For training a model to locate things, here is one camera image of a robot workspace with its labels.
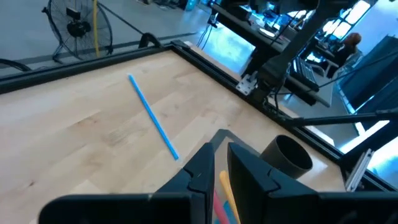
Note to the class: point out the black table frame rail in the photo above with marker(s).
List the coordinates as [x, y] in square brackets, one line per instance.
[62, 70]

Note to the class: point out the silver corner bracket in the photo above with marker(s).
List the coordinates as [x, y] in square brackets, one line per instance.
[246, 84]

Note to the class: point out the black desk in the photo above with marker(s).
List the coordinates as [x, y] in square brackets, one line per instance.
[245, 28]

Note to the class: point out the black floor fan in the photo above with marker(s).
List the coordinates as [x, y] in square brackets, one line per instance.
[77, 29]

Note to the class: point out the black keyboard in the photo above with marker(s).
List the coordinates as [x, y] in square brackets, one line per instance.
[306, 71]

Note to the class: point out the black frame brace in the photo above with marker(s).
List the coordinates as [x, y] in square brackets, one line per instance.
[342, 119]

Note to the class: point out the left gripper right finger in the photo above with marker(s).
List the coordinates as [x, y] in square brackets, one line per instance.
[280, 208]

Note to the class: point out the person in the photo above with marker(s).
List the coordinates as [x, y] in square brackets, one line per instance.
[346, 53]

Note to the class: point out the black cylindrical cup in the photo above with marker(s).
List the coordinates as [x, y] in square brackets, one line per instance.
[280, 168]

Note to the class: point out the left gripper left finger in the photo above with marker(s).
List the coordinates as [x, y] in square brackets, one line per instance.
[174, 208]

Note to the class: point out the silver aluminium extrusion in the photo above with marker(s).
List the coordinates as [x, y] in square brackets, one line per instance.
[359, 171]

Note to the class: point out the black rig frame post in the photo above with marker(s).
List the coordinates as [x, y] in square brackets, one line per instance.
[289, 53]

